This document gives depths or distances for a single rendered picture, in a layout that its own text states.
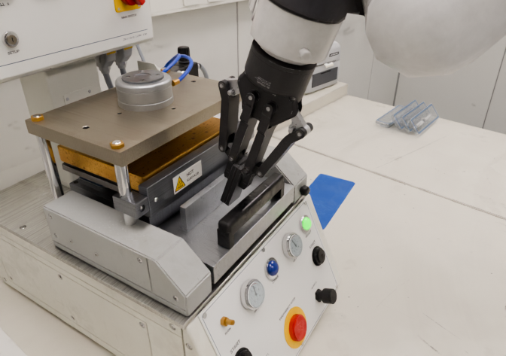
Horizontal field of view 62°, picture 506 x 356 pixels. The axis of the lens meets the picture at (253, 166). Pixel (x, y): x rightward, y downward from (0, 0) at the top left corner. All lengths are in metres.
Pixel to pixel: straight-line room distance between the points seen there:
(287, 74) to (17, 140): 0.89
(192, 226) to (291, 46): 0.29
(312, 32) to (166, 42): 1.01
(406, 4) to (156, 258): 0.37
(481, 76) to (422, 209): 1.98
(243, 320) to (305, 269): 0.17
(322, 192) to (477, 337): 0.47
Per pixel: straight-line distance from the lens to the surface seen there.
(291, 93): 0.47
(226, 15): 1.58
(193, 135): 0.64
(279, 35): 0.43
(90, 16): 0.73
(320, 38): 0.44
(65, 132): 0.58
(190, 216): 0.58
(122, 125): 0.57
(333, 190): 1.09
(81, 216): 0.61
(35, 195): 0.82
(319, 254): 0.75
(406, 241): 0.97
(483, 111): 3.04
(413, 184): 1.17
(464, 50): 0.37
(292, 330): 0.69
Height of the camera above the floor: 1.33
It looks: 30 degrees down
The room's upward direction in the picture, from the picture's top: straight up
